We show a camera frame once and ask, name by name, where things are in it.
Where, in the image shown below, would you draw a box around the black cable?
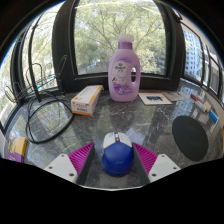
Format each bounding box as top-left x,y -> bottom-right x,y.
25,33 -> 75,145

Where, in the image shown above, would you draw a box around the white card with dark picture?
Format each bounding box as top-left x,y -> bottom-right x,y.
137,92 -> 173,106

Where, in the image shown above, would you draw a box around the round black mouse pad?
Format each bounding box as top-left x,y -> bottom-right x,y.
171,115 -> 209,162

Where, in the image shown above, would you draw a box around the white flat box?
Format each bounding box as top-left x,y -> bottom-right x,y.
194,99 -> 212,114

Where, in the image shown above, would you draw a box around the purple detergent bottle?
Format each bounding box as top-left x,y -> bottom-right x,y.
107,33 -> 142,103

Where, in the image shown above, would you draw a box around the blue small box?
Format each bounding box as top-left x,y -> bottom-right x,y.
208,109 -> 220,124

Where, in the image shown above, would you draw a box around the blue and white computer mouse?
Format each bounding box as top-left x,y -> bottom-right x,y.
101,131 -> 135,178

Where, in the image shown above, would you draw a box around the white and orange carton box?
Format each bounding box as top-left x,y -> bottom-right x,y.
70,84 -> 104,117

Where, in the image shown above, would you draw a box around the red flat box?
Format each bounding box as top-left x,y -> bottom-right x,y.
189,92 -> 206,104

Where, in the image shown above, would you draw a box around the yellow and purple package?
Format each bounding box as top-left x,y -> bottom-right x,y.
7,135 -> 29,164

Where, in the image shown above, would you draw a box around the printed paper booklet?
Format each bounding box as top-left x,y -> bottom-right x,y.
162,90 -> 185,103

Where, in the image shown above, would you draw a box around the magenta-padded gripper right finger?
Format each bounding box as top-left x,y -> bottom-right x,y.
131,141 -> 181,187

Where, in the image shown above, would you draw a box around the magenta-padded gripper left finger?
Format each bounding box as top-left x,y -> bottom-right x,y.
44,141 -> 97,187

